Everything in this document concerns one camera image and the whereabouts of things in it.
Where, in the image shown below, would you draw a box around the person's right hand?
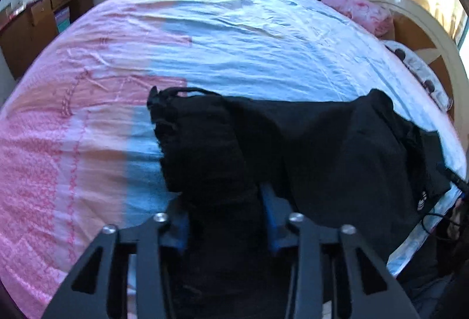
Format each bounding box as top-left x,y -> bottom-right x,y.
448,195 -> 469,237

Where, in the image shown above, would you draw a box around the cream wooden bed headboard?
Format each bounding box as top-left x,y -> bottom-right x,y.
354,0 -> 469,122

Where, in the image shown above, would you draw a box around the person's dark clothing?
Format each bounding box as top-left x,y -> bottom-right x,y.
396,231 -> 469,319

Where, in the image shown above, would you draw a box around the grey patterned pillow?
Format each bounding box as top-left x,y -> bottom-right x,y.
381,41 -> 454,112

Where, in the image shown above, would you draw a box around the pink floral folded quilt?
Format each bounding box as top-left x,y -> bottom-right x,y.
322,0 -> 392,37

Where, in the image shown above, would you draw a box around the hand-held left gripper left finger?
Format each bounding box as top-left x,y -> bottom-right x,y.
43,191 -> 191,319

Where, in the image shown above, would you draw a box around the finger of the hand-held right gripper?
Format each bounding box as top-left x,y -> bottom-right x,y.
435,162 -> 469,195

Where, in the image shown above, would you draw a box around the brown wooden desk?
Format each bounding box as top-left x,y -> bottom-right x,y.
0,0 -> 95,80

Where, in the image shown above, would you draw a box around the pink blue dotted bedsheet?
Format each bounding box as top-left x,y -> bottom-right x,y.
0,0 -> 468,319

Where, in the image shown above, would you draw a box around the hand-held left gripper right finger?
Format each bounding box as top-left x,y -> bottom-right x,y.
259,184 -> 420,319

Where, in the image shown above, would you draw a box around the thin black cord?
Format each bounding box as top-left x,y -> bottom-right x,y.
421,213 -> 457,243

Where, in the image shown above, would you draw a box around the black pants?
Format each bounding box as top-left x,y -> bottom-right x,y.
147,86 -> 418,319

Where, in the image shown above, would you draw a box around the black printed garment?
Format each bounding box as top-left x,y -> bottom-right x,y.
392,108 -> 452,232

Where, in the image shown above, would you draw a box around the teal storage box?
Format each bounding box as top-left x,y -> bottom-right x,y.
54,8 -> 71,32

